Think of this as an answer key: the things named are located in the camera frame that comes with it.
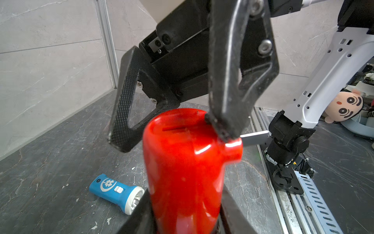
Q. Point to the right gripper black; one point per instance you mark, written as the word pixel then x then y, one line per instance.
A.
pixel 190 52

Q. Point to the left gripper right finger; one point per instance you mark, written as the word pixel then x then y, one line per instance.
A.
pixel 231 219

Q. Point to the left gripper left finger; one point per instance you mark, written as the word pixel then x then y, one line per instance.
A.
pixel 142 220

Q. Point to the blue flashlight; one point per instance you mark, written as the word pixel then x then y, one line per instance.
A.
pixel 126 197

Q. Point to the red flashlight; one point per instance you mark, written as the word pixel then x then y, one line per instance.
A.
pixel 185 163

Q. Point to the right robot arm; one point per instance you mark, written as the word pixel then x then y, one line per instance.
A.
pixel 351 46

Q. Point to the cartoon face doll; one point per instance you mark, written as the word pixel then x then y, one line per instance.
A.
pixel 343 107

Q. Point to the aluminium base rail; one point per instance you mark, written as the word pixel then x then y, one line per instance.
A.
pixel 300 206

